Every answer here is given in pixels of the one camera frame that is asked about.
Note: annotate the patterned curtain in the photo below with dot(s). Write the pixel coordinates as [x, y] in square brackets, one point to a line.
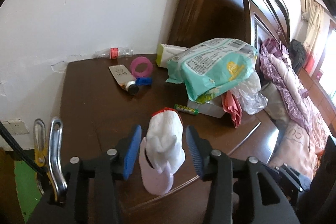
[315, 29]

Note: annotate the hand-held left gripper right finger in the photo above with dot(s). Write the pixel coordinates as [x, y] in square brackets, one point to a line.
[194, 153]

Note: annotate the white and pink sock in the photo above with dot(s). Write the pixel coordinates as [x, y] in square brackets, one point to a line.
[165, 140]

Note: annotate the dark cloth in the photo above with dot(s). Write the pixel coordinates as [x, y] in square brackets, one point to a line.
[298, 56]

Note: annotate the brown wooden nightstand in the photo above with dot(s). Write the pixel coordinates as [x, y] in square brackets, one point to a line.
[99, 113]

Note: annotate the metal spring clip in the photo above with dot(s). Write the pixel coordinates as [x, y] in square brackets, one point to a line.
[56, 150]

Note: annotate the orange wooden door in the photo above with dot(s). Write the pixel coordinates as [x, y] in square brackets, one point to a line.
[6, 187]

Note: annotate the purple ruffled pink pillow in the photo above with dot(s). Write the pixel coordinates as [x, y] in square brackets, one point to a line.
[278, 66]

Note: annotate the teal diaper package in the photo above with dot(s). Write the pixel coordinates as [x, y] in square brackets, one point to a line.
[210, 66]

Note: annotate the white tube black cap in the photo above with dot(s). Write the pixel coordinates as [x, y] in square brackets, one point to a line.
[119, 74]

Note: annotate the white plastic tray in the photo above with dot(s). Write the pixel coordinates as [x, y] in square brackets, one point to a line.
[210, 108]

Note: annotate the window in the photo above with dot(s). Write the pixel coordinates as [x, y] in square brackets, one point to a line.
[329, 69]

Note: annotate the dark wooden headboard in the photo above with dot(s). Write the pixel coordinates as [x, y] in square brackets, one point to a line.
[210, 3]

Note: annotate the clear plastic bottle red label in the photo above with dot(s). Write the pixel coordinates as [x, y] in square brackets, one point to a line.
[123, 52]

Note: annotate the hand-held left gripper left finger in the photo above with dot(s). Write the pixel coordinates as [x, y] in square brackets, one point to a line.
[132, 150]

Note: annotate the white and green carton box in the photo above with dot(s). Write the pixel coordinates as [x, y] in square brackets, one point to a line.
[164, 54]

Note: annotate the small red box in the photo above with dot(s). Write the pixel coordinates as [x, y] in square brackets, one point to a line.
[319, 75]

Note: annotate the red bag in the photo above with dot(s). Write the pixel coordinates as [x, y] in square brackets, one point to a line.
[311, 64]

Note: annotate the white wall socket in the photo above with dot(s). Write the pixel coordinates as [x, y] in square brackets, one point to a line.
[15, 127]

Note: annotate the pink plastic bag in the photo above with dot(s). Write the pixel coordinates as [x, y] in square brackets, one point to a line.
[233, 111]

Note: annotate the green battery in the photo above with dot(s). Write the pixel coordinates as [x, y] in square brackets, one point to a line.
[186, 109]

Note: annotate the clear plastic bag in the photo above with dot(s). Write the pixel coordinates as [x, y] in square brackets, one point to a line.
[249, 98]

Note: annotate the wooden window bench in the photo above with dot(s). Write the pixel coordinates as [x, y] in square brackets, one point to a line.
[312, 90]

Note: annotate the small blue plastic item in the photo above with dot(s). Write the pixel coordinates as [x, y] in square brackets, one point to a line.
[143, 81]

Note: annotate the grey pillow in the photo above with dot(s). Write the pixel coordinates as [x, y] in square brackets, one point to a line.
[273, 98]

